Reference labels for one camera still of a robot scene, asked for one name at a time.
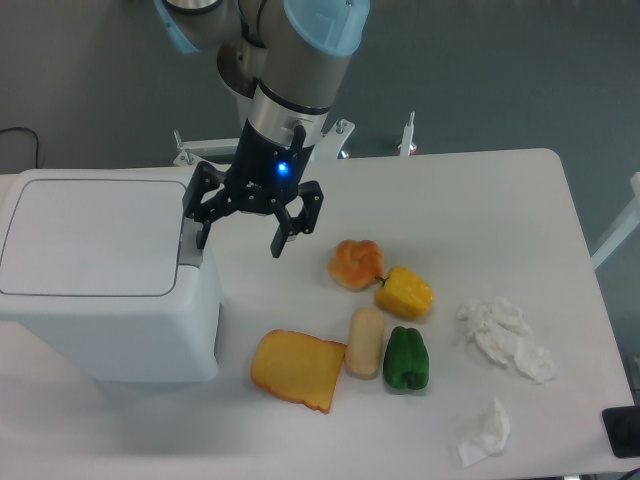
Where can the yellow bell pepper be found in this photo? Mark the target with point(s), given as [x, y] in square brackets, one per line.
[404, 293]

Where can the orange round bread roll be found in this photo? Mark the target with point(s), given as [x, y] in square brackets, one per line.
[356, 264]

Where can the large crumpled white tissue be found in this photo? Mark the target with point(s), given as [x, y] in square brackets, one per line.
[498, 328]

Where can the white frame at right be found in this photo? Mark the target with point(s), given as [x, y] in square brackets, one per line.
[625, 223]

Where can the small crumpled white tissue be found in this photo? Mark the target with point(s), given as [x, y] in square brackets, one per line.
[488, 435]

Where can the orange toast slice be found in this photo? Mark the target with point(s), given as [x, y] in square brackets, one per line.
[298, 368]

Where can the white push-button trash can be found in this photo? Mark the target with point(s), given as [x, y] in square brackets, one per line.
[103, 266]

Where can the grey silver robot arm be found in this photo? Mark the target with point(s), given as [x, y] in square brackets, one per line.
[288, 60]

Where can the green bell pepper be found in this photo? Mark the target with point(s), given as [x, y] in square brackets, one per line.
[406, 361]

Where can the black device at edge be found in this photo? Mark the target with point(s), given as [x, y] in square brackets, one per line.
[622, 428]

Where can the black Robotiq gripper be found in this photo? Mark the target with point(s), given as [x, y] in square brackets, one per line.
[264, 177]

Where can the pale oblong bread roll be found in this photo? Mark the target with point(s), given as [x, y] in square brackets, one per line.
[364, 345]

